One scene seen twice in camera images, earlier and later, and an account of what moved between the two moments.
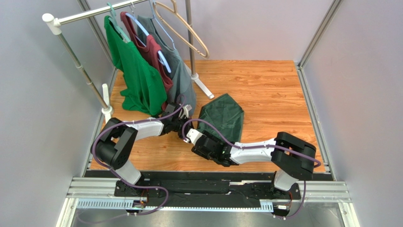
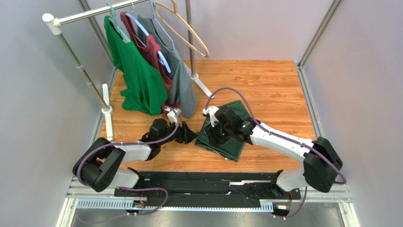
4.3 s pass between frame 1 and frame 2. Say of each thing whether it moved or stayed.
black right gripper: moved
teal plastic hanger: stayed
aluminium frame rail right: stayed
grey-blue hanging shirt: stayed
